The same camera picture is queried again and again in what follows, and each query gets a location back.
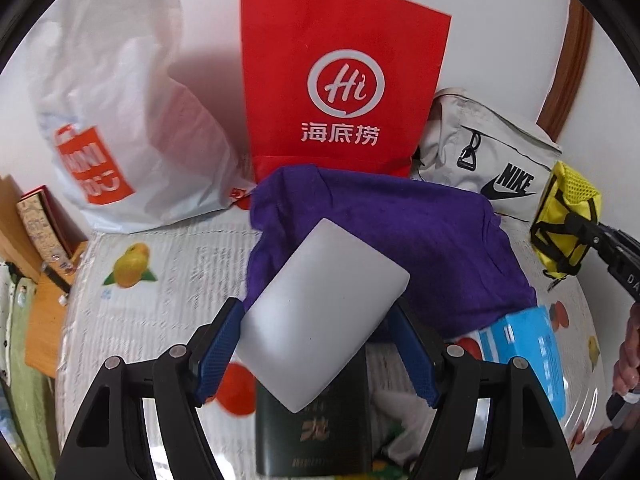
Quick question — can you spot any dark green tea box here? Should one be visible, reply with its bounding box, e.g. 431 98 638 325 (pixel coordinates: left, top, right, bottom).
255 350 372 478

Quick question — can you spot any brown wooden door frame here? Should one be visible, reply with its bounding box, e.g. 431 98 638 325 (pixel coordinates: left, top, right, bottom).
537 0 593 142

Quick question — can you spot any blue tissue pack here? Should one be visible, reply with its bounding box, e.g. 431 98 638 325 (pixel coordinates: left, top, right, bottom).
478 306 566 419

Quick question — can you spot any patterned book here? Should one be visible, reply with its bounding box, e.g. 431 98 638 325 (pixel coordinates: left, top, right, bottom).
16 185 86 282

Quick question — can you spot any red Haidilao paper bag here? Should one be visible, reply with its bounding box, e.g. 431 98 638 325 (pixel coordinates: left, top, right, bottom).
240 0 451 180

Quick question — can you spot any wooden furniture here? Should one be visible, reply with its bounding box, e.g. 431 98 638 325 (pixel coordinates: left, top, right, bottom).
0 173 89 380

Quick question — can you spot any yellow mesh pouch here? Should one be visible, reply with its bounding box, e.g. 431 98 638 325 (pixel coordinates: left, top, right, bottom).
529 160 602 281

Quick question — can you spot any beige Nike waist bag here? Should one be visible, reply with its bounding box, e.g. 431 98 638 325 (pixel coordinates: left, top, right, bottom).
414 88 562 223

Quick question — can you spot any right hand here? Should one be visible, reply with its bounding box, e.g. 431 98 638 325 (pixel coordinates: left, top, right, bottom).
613 302 640 396

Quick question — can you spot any fruit-print table cover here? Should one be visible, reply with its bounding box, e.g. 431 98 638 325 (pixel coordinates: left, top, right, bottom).
55 208 608 468

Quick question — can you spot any purple fleece cloth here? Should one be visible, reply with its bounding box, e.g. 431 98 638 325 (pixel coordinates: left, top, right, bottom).
245 166 538 339

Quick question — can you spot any green fabric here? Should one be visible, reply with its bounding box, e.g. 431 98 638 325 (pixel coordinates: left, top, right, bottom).
1 262 58 479

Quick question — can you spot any white sponge block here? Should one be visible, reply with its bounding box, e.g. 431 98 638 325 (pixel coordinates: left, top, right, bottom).
236 219 410 413

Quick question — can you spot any white Miniso plastic bag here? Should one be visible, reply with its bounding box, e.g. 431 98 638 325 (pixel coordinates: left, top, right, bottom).
26 0 253 233

